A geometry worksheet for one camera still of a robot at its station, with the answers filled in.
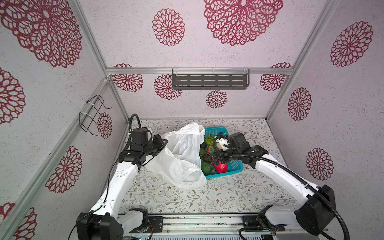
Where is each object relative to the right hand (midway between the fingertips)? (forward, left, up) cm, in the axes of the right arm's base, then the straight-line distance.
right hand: (215, 152), depth 79 cm
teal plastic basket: (0, -12, -15) cm, 19 cm away
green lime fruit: (-3, +4, -13) cm, 14 cm away
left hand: (+2, +25, +5) cm, 26 cm away
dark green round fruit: (+8, +7, -13) cm, 16 cm away
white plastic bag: (-8, +19, +1) cm, 20 cm away
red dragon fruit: (-3, -4, -11) cm, 13 cm away
